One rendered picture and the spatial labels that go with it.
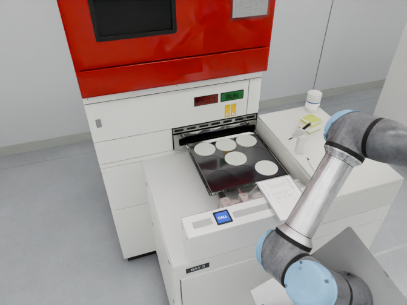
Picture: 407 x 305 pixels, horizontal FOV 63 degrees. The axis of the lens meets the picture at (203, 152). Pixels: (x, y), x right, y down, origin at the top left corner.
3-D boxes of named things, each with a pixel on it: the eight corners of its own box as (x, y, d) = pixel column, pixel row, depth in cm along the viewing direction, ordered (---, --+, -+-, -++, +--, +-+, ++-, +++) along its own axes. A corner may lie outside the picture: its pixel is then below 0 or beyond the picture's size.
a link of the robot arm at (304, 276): (335, 328, 85) (307, 321, 77) (297, 293, 96) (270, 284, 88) (360, 288, 85) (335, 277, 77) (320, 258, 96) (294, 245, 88)
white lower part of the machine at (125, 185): (112, 192, 262) (90, 100, 211) (211, 170, 282) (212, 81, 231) (125, 267, 209) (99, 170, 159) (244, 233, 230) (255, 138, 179)
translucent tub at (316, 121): (297, 129, 159) (300, 117, 155) (308, 124, 162) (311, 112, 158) (309, 137, 154) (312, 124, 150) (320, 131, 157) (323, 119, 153)
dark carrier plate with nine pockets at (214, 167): (188, 144, 161) (188, 143, 161) (252, 132, 170) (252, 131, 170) (211, 192, 136) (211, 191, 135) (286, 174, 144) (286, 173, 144)
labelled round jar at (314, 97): (301, 106, 176) (305, 90, 170) (313, 104, 177) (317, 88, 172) (309, 113, 170) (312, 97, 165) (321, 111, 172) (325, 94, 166)
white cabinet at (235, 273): (156, 258, 215) (141, 161, 164) (288, 221, 238) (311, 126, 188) (183, 363, 167) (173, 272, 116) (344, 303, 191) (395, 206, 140)
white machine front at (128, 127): (100, 166, 161) (80, 92, 136) (253, 135, 181) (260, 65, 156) (100, 170, 158) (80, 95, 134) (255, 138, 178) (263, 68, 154)
